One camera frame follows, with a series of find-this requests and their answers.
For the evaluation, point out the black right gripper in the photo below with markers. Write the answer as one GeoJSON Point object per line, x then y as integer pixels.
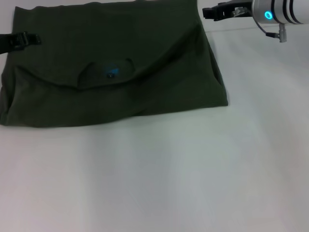
{"type": "Point", "coordinates": [239, 7]}

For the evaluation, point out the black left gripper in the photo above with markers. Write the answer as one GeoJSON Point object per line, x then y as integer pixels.
{"type": "Point", "coordinates": [7, 44]}

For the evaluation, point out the dark green FREE t-shirt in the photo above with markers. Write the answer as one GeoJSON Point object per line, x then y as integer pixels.
{"type": "Point", "coordinates": [96, 60]}

